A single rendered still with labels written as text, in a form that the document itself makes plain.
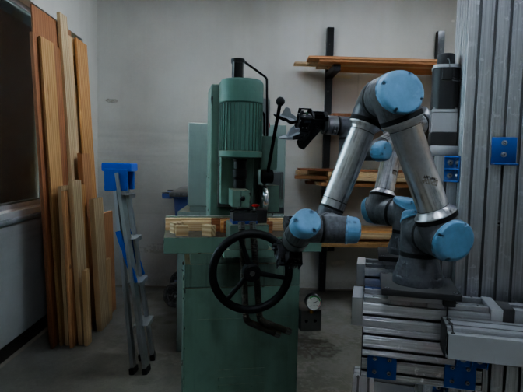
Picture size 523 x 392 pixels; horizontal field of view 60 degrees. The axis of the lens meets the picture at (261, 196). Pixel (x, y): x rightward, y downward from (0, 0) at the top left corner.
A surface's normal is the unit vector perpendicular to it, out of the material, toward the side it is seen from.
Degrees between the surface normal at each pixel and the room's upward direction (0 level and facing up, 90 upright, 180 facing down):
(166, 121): 90
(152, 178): 90
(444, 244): 97
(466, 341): 90
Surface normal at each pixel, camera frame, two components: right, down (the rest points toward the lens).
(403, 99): 0.09, -0.05
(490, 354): -0.23, 0.07
